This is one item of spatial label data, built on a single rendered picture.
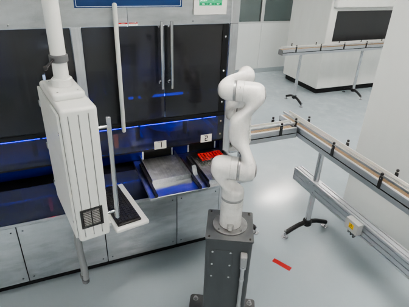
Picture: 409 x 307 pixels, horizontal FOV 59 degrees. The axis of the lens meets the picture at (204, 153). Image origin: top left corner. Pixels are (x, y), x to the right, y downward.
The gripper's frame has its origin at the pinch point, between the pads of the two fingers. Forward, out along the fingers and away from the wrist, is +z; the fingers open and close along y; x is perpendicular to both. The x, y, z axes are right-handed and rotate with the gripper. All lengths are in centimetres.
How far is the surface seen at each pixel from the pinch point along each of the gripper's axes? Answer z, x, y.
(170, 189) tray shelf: 22, -5, 45
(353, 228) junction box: 60, 31, -80
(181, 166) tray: 21.9, -29.3, 29.5
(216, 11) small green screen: -77, -38, 4
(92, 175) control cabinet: -10, 15, 91
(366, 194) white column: 77, -17, -143
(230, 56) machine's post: -49, -39, -8
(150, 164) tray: 22, -38, 49
